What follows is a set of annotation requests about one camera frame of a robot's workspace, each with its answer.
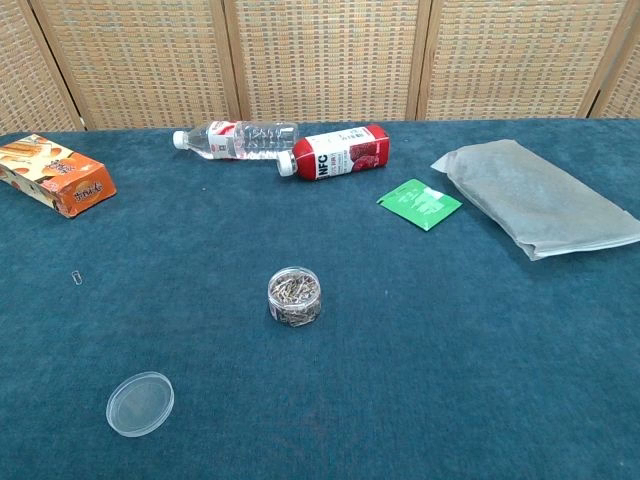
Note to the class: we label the paper clip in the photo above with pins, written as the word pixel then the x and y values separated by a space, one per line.
pixel 77 277

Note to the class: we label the clear jar of paper clips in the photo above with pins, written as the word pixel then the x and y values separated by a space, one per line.
pixel 294 298

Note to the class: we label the orange biscuit box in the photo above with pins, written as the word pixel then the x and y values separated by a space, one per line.
pixel 55 172

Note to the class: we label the red NFC juice bottle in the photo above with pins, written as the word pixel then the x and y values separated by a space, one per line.
pixel 337 152

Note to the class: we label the green sachet packet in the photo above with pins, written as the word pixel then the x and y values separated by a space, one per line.
pixel 419 204

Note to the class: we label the clear water bottle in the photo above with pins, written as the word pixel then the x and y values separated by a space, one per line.
pixel 240 140

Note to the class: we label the woven folding screen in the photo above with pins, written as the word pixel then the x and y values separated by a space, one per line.
pixel 320 60

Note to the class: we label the grey folded cloth bag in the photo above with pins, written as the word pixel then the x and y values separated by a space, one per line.
pixel 535 197

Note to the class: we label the clear round plastic lid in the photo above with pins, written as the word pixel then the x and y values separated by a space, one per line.
pixel 140 404

